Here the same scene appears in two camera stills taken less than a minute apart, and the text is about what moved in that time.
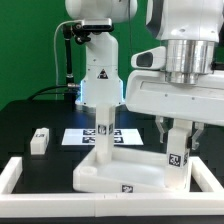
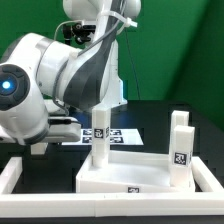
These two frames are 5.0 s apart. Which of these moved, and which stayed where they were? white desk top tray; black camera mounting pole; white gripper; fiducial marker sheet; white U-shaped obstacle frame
Moved: white desk top tray; white gripper
Stayed: black camera mounting pole; white U-shaped obstacle frame; fiducial marker sheet
